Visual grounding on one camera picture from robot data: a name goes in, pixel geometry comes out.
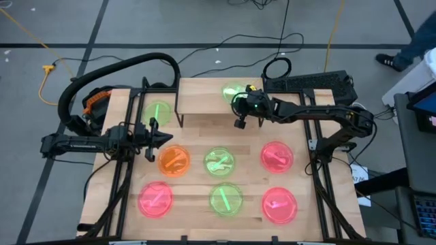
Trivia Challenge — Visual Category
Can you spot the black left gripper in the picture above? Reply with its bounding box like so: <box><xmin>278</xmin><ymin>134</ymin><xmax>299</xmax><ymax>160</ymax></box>
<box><xmin>134</xmin><ymin>117</ymin><xmax>174</xmax><ymax>152</ymax></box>

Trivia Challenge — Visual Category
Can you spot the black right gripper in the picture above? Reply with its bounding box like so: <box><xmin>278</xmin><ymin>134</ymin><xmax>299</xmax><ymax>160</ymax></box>
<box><xmin>234</xmin><ymin>84</ymin><xmax>273</xmax><ymax>115</ymax></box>

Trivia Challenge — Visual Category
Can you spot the green translucent plastic plate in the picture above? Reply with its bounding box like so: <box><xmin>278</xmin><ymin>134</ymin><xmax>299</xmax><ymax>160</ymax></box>
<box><xmin>221</xmin><ymin>81</ymin><xmax>248</xmax><ymax>105</ymax></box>
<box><xmin>208</xmin><ymin>182</ymin><xmax>243</xmax><ymax>217</ymax></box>
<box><xmin>141</xmin><ymin>99</ymin><xmax>173</xmax><ymax>127</ymax></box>
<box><xmin>203</xmin><ymin>146</ymin><xmax>236</xmax><ymax>178</ymax></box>

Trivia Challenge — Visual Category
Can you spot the orange translucent plastic plate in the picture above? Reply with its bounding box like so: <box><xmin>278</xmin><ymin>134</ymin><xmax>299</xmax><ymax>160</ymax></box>
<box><xmin>157</xmin><ymin>144</ymin><xmax>191</xmax><ymax>178</ymax></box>

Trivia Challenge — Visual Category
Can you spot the pink translucent plastic plate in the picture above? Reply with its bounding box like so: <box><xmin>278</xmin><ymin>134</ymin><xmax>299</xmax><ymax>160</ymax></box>
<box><xmin>137</xmin><ymin>180</ymin><xmax>174</xmax><ymax>219</ymax></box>
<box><xmin>260</xmin><ymin>140</ymin><xmax>294</xmax><ymax>174</ymax></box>
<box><xmin>261</xmin><ymin>186</ymin><xmax>298</xmax><ymax>225</ymax></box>

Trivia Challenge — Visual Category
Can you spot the wooden shelf with black legs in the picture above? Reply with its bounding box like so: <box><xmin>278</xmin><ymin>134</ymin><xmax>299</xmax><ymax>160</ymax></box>
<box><xmin>174</xmin><ymin>76</ymin><xmax>272</xmax><ymax>129</ymax></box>

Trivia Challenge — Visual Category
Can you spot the orange shop vacuum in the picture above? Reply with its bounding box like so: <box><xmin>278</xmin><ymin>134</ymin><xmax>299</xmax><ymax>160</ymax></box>
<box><xmin>63</xmin><ymin>84</ymin><xmax>114</xmax><ymax>137</ymax></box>

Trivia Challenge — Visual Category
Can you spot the white paper sheet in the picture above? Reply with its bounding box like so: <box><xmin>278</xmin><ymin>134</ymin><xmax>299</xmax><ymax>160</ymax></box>
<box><xmin>349</xmin><ymin>163</ymin><xmax>372</xmax><ymax>208</ymax></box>

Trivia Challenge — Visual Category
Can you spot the black desk foot bar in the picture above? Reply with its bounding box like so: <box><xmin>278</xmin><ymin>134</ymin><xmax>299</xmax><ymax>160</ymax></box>
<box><xmin>354</xmin><ymin>167</ymin><xmax>409</xmax><ymax>197</ymax></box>

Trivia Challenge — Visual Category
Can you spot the white cart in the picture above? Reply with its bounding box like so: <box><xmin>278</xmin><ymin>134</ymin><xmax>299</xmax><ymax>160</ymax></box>
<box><xmin>381</xmin><ymin>47</ymin><xmax>436</xmax><ymax>107</ymax></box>

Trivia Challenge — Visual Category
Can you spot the person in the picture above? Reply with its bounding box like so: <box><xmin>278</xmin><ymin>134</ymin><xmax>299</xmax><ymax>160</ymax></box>
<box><xmin>375</xmin><ymin>12</ymin><xmax>436</xmax><ymax>73</ymax></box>

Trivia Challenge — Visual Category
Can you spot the black monitor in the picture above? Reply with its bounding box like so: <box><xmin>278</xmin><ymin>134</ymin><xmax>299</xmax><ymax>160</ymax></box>
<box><xmin>407</xmin><ymin>88</ymin><xmax>436</xmax><ymax>134</ymax></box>

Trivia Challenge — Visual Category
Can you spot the grey desk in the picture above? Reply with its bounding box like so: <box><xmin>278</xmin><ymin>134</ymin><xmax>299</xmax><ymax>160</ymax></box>
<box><xmin>393</xmin><ymin>93</ymin><xmax>436</xmax><ymax>245</ymax></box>

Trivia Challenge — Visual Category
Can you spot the backlit keyboard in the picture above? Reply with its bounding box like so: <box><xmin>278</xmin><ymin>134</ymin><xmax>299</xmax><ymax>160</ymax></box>
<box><xmin>411</xmin><ymin>194</ymin><xmax>436</xmax><ymax>239</ymax></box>

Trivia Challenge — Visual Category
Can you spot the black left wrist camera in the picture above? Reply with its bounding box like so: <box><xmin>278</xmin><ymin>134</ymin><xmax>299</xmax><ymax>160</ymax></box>
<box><xmin>144</xmin><ymin>146</ymin><xmax>157</xmax><ymax>163</ymax></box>

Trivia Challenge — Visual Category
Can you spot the coiled black cable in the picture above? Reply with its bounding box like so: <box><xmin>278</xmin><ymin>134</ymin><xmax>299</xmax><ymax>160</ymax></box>
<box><xmin>262</xmin><ymin>56</ymin><xmax>293</xmax><ymax>81</ymax></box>

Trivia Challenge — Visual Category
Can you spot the black floor power cable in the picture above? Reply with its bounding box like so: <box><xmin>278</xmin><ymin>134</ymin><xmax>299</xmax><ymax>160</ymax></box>
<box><xmin>50</xmin><ymin>33</ymin><xmax>305</xmax><ymax>78</ymax></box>

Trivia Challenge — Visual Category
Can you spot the black hanging cable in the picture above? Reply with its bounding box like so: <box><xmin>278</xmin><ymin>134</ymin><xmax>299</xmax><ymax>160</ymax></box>
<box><xmin>275</xmin><ymin>0</ymin><xmax>290</xmax><ymax>59</ymax></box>

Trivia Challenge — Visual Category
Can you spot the black cable bundle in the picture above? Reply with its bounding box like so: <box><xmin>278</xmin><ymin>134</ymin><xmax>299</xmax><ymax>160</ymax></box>
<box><xmin>227</xmin><ymin>0</ymin><xmax>277</xmax><ymax>10</ymax></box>

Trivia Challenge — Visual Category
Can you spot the black vertical frame post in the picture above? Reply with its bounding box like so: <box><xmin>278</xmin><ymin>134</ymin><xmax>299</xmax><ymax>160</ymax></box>
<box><xmin>76</xmin><ymin>76</ymin><xmax>367</xmax><ymax>245</ymax></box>

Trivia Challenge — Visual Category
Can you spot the yellow hanging cord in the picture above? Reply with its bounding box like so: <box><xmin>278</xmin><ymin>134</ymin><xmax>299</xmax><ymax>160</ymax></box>
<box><xmin>323</xmin><ymin>0</ymin><xmax>347</xmax><ymax>73</ymax></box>

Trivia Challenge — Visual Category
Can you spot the yellow extension cord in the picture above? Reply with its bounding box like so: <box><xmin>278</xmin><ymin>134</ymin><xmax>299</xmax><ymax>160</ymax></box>
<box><xmin>0</xmin><ymin>6</ymin><xmax>76</xmax><ymax>107</ymax></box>

